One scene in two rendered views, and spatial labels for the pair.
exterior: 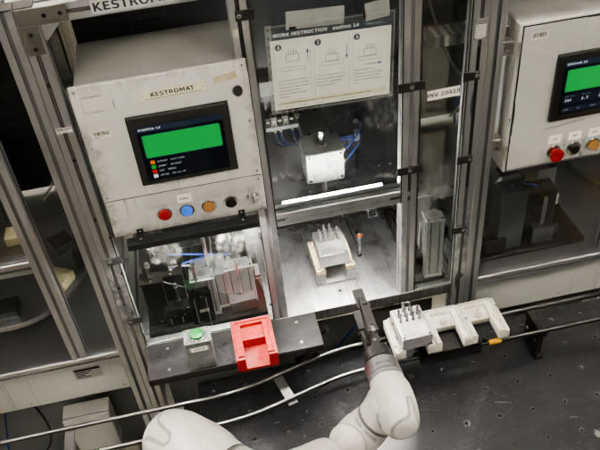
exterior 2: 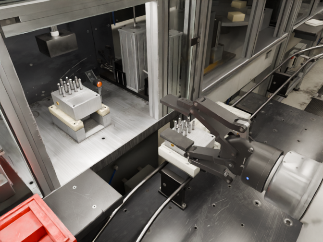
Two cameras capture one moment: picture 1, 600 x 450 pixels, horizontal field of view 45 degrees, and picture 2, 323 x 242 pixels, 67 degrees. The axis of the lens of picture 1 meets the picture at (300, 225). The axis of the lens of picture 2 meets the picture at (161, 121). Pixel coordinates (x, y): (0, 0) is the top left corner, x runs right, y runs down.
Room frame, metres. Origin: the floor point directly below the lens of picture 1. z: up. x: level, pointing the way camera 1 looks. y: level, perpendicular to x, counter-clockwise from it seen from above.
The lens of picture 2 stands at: (1.11, 0.13, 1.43)
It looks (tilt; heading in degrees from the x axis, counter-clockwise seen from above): 38 degrees down; 319
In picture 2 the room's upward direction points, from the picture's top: straight up
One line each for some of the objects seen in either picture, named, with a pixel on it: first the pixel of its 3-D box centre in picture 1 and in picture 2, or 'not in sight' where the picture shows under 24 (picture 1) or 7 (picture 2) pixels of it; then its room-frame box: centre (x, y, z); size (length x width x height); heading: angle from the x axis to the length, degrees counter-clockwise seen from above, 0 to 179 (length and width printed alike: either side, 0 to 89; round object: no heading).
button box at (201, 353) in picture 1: (199, 345); not in sight; (1.45, 0.34, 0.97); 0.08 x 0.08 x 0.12; 7
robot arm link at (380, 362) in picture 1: (383, 371); (291, 182); (1.16, -0.17, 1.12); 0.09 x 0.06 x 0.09; 98
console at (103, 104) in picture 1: (172, 130); not in sight; (1.66, 0.31, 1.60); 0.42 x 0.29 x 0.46; 97
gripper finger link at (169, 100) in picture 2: (360, 298); (178, 104); (1.38, -0.14, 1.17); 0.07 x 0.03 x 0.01; 8
